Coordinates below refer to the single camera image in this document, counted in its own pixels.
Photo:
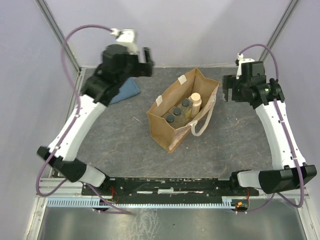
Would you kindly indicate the blue toothed cable strip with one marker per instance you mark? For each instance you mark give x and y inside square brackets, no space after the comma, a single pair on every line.
[149,201]

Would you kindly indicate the brown canvas bag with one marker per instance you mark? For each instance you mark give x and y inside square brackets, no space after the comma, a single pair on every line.
[193,81]

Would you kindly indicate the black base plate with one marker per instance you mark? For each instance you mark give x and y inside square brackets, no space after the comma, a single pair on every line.
[124,187]

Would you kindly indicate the aluminium frame post right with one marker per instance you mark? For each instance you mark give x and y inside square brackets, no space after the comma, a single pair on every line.
[280,26]

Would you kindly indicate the folded blue cloth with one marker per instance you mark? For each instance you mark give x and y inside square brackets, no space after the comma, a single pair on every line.
[129,89]

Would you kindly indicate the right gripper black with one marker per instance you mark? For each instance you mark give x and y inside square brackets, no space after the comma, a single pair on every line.
[230,82]

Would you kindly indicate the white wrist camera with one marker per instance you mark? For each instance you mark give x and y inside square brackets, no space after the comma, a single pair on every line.
[127,38]
[240,61]

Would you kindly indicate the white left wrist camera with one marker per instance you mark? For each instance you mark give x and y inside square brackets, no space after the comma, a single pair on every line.
[127,38]

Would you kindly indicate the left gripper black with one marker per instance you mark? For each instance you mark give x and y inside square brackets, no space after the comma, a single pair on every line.
[143,69]

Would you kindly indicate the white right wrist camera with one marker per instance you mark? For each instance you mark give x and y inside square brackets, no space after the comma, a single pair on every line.
[240,61]

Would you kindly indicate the clear bottle dark cap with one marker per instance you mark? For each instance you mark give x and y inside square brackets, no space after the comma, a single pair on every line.
[170,119]
[176,111]
[186,108]

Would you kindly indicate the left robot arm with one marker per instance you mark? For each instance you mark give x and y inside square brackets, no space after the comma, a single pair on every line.
[117,65]

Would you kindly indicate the beige cylindrical bottle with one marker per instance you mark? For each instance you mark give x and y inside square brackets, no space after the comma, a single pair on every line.
[196,100]

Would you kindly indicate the aluminium frame rail left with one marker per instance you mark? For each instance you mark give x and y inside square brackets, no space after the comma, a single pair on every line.
[49,17]

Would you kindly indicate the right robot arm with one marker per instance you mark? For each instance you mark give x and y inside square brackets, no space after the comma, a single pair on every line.
[250,84]

